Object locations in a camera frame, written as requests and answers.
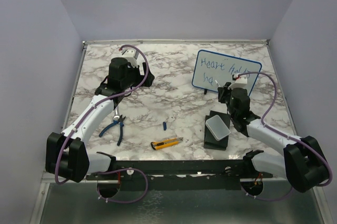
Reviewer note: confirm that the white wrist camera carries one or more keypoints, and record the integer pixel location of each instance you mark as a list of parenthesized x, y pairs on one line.
[(240, 81), (131, 55)]

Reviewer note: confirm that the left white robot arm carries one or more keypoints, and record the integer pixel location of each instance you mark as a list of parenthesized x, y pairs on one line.
[(66, 154)]

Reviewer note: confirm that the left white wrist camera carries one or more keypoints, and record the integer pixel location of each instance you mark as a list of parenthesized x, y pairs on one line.
[(131, 55)]

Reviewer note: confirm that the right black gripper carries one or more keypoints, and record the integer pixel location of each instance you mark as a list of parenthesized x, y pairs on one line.
[(224, 90)]

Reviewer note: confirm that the grey white eraser case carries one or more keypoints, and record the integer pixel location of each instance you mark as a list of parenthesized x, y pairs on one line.
[(217, 127)]

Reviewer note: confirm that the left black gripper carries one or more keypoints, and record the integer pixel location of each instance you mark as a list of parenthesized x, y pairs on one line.
[(140, 78)]

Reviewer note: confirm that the black mounting base rail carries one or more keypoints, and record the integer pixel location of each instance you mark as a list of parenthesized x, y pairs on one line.
[(192, 174)]

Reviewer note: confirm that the silver wrench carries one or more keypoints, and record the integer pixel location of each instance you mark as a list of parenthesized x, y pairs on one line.
[(116, 115)]

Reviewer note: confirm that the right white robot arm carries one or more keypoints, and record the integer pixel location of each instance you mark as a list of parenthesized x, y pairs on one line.
[(300, 160)]

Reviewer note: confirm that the yellow utility knife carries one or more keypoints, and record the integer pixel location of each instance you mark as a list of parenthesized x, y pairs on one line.
[(166, 143)]

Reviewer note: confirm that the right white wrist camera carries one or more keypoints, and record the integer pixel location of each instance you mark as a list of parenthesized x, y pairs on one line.
[(240, 81)]

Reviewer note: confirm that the blue framed whiteboard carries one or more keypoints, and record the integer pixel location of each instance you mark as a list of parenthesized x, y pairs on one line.
[(211, 65)]

